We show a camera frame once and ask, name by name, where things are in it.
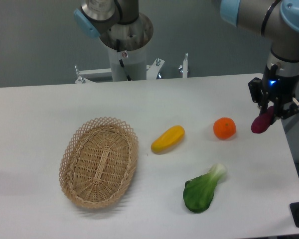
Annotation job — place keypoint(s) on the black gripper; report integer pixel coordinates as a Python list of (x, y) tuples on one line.
[(279, 93)]

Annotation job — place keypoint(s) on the purple sweet potato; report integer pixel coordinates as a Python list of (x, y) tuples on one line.
[(263, 121)]

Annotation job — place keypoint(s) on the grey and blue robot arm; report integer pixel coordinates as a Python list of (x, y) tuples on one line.
[(277, 20)]

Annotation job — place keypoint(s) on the oval wicker basket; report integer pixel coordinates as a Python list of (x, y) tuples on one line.
[(99, 162)]

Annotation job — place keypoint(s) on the orange tangerine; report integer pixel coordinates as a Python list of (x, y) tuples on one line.
[(224, 128)]

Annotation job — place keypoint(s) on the yellow mango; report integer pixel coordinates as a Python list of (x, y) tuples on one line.
[(168, 139)]

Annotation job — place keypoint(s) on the green bok choy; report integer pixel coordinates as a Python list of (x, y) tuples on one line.
[(198, 192)]

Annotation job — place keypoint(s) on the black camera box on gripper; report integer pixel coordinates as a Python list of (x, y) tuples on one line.
[(255, 89)]

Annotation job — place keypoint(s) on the white metal mounting frame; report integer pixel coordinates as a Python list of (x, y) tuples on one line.
[(118, 73)]

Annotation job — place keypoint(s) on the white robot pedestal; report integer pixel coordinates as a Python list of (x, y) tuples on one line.
[(127, 44)]

